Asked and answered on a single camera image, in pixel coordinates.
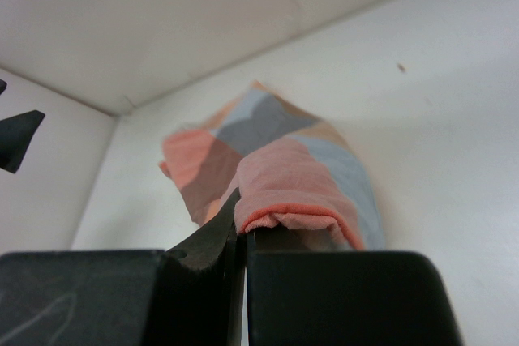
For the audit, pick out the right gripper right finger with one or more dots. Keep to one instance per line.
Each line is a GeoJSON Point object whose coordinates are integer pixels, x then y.
{"type": "Point", "coordinates": [297, 296]}

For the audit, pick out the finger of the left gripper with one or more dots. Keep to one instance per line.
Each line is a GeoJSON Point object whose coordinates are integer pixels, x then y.
{"type": "Point", "coordinates": [18, 127]}

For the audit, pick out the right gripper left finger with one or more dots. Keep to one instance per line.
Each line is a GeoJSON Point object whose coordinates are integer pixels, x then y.
{"type": "Point", "coordinates": [188, 295]}

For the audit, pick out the checkered orange blue cloth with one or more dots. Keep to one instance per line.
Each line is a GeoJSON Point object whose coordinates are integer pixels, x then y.
{"type": "Point", "coordinates": [290, 167]}

